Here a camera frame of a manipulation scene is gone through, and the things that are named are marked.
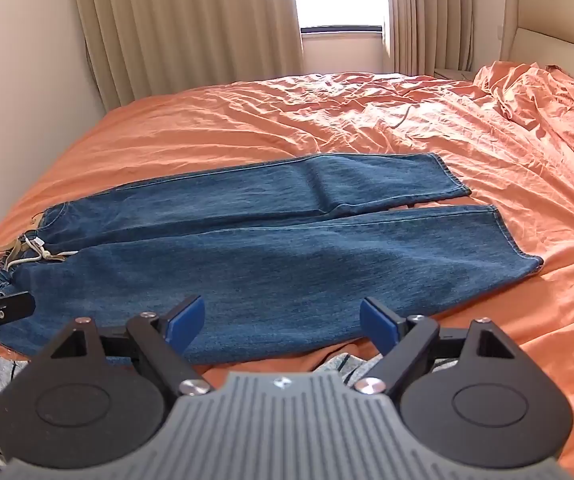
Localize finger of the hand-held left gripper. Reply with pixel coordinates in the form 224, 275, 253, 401
0, 284, 36, 352

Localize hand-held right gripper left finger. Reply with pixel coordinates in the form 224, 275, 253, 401
32, 295, 216, 397

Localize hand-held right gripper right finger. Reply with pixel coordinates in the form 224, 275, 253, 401
354, 297, 520, 397

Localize thin dark cable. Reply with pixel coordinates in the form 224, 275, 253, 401
392, 105, 420, 131

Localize beige padded headboard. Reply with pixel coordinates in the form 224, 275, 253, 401
499, 0, 574, 86

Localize crumpled orange duvet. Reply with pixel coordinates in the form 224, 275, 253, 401
472, 60, 574, 181

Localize beige pleated curtain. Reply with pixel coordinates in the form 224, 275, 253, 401
382, 0, 475, 78
70, 0, 305, 111

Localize blue denim pants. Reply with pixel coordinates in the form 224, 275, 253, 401
0, 152, 545, 366

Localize orange bed sheet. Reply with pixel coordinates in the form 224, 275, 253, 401
0, 72, 574, 480

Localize beige nightstand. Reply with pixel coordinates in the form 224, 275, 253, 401
434, 66, 475, 81

